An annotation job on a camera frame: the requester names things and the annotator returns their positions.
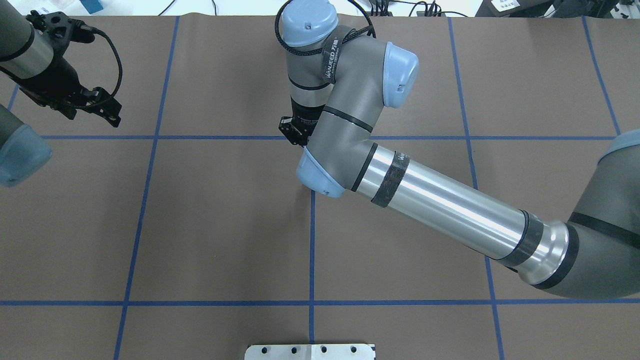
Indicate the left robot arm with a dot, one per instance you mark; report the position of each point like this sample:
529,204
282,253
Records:
32,55

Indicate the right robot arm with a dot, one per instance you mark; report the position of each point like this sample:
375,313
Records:
340,80

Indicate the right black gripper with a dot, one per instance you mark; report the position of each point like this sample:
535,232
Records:
305,112

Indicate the brown paper table cover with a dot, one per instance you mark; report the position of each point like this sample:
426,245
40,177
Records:
185,234

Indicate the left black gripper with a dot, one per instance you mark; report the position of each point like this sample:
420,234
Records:
56,76

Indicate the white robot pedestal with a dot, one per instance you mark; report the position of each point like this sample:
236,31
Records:
324,351

